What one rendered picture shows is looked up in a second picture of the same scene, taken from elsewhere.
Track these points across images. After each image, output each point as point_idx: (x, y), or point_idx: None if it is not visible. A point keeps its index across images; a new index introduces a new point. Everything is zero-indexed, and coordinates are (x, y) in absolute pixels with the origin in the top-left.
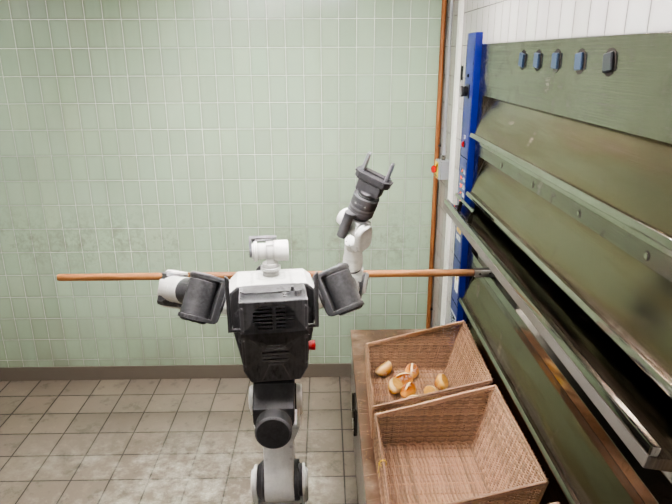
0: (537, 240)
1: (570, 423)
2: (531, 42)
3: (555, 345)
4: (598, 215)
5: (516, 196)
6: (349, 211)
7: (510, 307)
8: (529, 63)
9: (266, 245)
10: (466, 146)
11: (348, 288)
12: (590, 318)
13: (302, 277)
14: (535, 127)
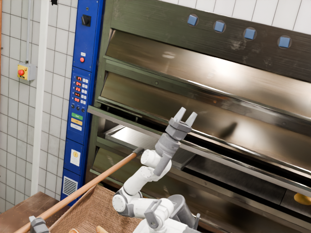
0: (229, 135)
1: (269, 226)
2: (207, 12)
3: None
4: (308, 126)
5: (181, 105)
6: (167, 154)
7: (181, 172)
8: (204, 25)
9: (164, 211)
10: (88, 62)
11: (190, 212)
12: (289, 174)
13: (174, 222)
14: (211, 66)
